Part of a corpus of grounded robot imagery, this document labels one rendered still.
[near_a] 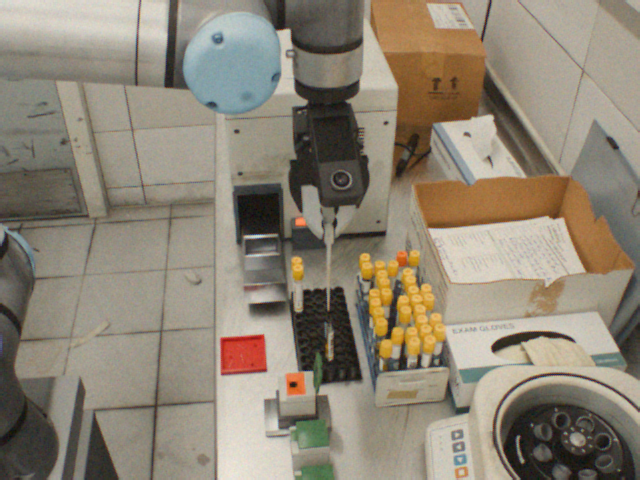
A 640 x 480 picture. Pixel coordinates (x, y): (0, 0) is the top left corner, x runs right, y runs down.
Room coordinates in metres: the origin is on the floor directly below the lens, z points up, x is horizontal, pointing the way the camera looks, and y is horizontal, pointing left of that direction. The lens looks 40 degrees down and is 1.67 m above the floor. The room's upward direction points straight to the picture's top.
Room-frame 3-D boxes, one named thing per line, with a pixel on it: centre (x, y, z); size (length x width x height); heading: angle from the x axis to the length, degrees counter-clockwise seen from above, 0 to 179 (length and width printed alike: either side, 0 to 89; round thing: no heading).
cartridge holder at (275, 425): (0.55, 0.02, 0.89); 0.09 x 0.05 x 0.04; 95
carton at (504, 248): (0.80, -0.31, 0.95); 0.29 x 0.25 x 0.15; 96
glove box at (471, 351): (0.61, -0.31, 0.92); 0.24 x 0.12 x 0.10; 96
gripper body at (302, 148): (0.67, -0.02, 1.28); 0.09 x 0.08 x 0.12; 6
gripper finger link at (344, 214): (0.67, -0.04, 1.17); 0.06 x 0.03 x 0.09; 6
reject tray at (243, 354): (0.67, 0.10, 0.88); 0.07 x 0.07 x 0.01; 6
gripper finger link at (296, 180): (0.64, 0.00, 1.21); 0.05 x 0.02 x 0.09; 96
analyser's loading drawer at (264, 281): (0.86, 0.08, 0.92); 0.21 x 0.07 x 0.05; 6
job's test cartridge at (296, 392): (0.55, 0.02, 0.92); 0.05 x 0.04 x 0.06; 95
